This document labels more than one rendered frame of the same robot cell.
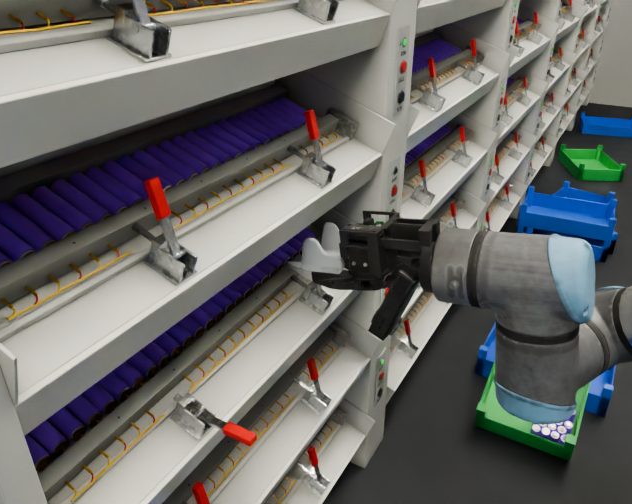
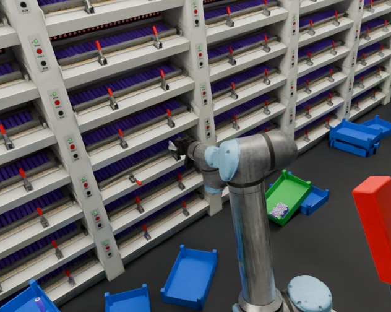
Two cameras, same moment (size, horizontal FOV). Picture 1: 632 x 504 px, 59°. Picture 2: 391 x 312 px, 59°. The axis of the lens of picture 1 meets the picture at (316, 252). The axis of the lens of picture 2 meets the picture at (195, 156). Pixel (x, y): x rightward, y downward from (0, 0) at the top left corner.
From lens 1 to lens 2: 1.12 m
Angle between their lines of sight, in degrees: 22
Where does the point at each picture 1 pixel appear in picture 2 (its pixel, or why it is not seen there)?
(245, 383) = (148, 174)
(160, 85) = (117, 114)
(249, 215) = (147, 135)
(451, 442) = not seen: hidden behind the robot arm
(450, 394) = not seen: hidden behind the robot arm
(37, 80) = (94, 117)
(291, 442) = (169, 195)
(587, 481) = (284, 233)
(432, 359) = not seen: hidden behind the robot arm
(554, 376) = (210, 180)
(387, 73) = (197, 96)
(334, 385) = (190, 183)
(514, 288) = (199, 158)
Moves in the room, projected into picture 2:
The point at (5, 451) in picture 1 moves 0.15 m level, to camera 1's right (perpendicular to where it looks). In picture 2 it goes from (89, 173) to (118, 176)
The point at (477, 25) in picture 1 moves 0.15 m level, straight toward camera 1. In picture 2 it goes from (278, 59) to (267, 66)
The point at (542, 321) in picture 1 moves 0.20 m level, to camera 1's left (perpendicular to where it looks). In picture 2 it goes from (205, 166) to (164, 161)
